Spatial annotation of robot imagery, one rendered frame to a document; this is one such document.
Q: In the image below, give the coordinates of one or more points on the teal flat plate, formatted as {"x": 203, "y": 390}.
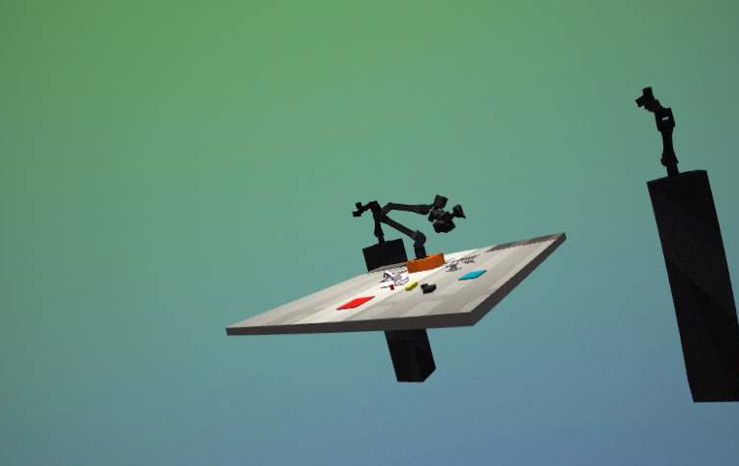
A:
{"x": 472, "y": 275}

